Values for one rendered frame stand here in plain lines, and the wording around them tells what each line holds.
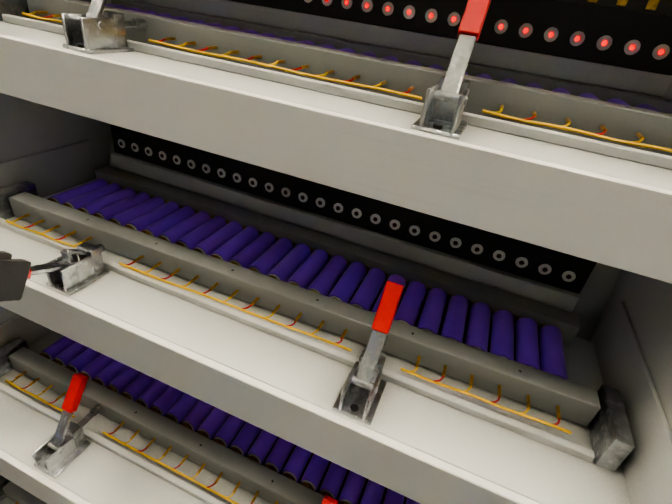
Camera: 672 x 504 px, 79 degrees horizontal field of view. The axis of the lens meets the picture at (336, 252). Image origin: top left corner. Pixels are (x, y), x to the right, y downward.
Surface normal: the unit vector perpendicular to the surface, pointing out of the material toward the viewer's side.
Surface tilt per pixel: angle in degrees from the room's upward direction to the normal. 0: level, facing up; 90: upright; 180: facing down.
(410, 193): 108
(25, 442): 18
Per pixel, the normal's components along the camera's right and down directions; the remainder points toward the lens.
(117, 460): 0.13, -0.84
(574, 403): -0.36, 0.45
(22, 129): 0.92, 0.30
